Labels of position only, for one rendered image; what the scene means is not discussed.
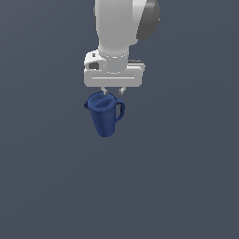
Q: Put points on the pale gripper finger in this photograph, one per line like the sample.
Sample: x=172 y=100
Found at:
x=105 y=91
x=121 y=91

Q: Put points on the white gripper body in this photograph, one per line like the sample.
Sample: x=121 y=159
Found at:
x=113 y=77

